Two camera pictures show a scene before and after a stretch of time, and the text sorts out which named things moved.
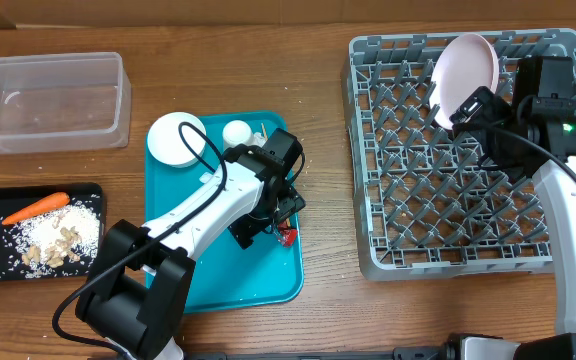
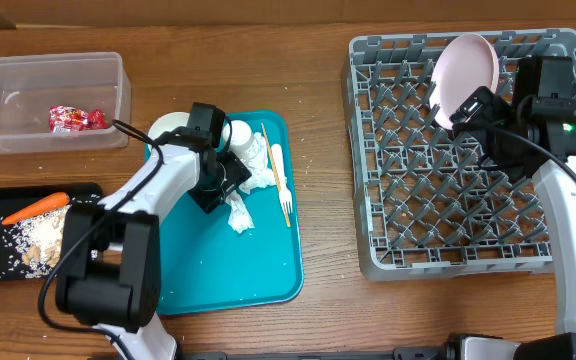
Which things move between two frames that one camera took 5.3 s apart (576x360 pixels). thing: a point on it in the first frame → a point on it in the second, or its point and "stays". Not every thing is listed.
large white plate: [466, 63] stays
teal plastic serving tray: [226, 275] stays
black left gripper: [247, 226] → [235, 170]
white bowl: [169, 147] stays
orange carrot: [58, 200] stays
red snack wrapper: [287, 236] → [68, 119]
